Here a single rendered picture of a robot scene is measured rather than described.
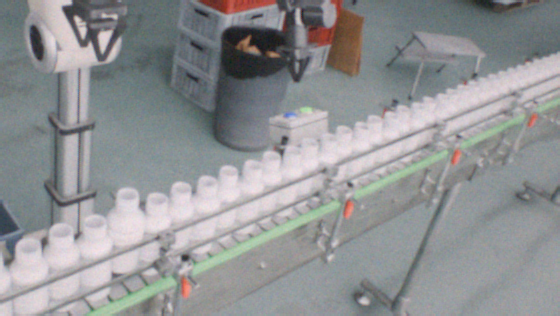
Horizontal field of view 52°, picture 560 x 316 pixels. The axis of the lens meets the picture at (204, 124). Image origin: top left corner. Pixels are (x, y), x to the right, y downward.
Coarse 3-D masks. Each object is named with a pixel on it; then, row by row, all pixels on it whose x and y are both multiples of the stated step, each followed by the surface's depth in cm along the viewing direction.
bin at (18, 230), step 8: (0, 200) 129; (0, 208) 130; (8, 208) 127; (0, 216) 132; (8, 216) 127; (0, 224) 134; (8, 224) 128; (16, 224) 123; (0, 232) 135; (8, 232) 130; (16, 232) 121; (24, 232) 122; (0, 240) 119; (8, 240) 121; (16, 240) 122; (0, 248) 119; (8, 248) 122; (8, 256) 117
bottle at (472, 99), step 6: (468, 84) 168; (474, 84) 169; (474, 90) 167; (468, 96) 168; (474, 96) 168; (468, 102) 168; (474, 102) 168; (468, 108) 169; (468, 114) 170; (468, 120) 171; (462, 126) 172; (462, 132) 173
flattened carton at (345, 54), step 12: (348, 12) 424; (336, 24) 439; (348, 24) 429; (360, 24) 420; (336, 36) 444; (348, 36) 434; (360, 36) 425; (336, 48) 449; (348, 48) 439; (360, 48) 433; (336, 60) 454; (348, 60) 444; (360, 60) 441; (348, 72) 448
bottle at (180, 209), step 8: (176, 184) 107; (184, 184) 108; (176, 192) 109; (184, 192) 109; (168, 200) 108; (176, 200) 106; (184, 200) 106; (168, 208) 107; (176, 208) 106; (184, 208) 107; (192, 208) 108; (176, 216) 106; (184, 216) 107; (192, 216) 108; (176, 224) 107; (176, 232) 108; (184, 232) 109; (176, 240) 109; (184, 240) 110; (176, 248) 110; (184, 248) 111
